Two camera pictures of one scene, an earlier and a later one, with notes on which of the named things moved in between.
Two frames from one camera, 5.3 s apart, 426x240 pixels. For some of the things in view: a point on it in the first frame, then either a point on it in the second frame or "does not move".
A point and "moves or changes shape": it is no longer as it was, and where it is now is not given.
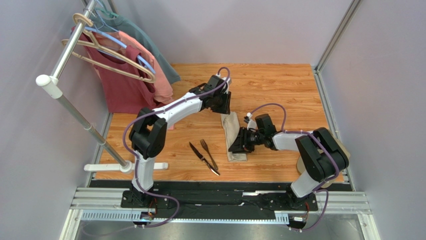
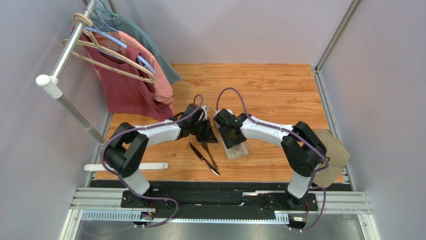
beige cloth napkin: [232, 127] moves or changes shape
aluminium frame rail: [349, 203] does not move
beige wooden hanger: [80, 18] does not move
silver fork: [205, 145] does not move
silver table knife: [204, 159] does not move
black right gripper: [242, 140] to [231, 133]
